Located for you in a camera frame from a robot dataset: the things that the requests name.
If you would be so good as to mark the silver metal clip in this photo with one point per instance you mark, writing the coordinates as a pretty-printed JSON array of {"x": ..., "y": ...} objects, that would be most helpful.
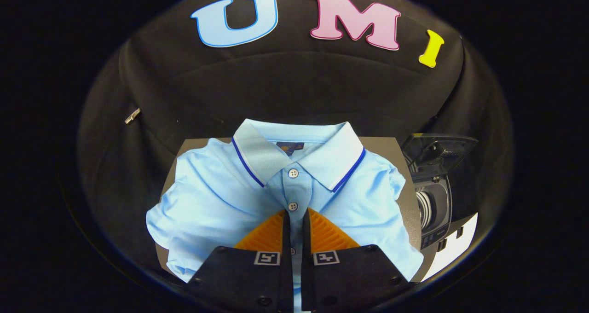
[{"x": 132, "y": 116}]

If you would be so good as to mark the light blue polo shirt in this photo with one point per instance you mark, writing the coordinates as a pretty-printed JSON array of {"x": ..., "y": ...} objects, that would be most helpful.
[{"x": 216, "y": 202}]

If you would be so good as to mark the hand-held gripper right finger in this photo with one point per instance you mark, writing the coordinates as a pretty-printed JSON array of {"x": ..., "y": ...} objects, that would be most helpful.
[{"x": 307, "y": 267}]

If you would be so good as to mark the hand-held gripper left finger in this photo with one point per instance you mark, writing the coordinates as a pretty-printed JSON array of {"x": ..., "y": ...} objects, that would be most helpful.
[{"x": 286, "y": 267}]

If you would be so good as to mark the dark glass washing machine lid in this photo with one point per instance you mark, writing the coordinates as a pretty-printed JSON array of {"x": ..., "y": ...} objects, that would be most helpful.
[{"x": 455, "y": 147}]

